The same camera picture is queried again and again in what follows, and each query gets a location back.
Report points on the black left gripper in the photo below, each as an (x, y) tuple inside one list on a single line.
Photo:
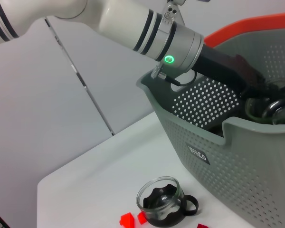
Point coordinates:
[(218, 66)]

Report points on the glass teacup black holder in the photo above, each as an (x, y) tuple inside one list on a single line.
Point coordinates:
[(161, 209), (275, 111)]

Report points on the grey perforated storage bin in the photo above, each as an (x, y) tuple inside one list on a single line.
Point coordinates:
[(240, 178)]

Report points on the long dark red brick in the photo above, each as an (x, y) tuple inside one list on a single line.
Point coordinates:
[(202, 226)]

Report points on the small red square brick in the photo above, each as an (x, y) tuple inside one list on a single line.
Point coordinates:
[(141, 217)]

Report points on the red sloped brick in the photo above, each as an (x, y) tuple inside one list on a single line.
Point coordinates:
[(127, 219)]

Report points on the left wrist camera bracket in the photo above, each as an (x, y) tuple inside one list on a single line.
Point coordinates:
[(171, 14)]

